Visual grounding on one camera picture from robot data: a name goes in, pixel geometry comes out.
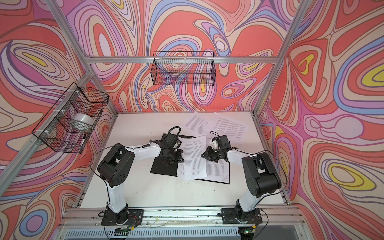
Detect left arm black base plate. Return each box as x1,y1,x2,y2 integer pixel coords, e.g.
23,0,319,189
98,207,144,227

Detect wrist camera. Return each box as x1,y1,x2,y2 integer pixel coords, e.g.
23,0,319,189
161,133,180,147
210,138,219,150

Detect black wire basket on left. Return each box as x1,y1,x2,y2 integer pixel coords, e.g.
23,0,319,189
32,83,109,154

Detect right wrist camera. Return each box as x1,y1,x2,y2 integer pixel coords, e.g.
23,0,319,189
210,138,219,150

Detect green circuit board left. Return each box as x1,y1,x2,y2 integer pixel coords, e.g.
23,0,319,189
115,228,135,235

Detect printed paper sheet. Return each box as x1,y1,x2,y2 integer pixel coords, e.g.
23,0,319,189
210,113,249,143
183,113,213,137
204,160,230,184
177,136,207,180

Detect white tape roll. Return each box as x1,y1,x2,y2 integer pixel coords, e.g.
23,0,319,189
70,113,95,133

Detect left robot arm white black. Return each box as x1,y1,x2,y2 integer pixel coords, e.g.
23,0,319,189
97,133,184,226

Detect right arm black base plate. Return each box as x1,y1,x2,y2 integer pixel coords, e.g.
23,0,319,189
218,207,263,226

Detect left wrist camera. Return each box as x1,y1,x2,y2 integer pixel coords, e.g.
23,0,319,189
161,133,180,147

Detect black wire basket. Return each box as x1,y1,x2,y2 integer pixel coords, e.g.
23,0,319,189
151,51,216,87
32,83,109,154

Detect black wire basket at back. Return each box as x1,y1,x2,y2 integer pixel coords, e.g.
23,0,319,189
151,51,216,87

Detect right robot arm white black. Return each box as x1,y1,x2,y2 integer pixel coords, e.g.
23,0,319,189
201,135,282,226

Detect orange and black folder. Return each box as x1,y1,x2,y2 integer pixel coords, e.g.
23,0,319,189
150,147,235,184

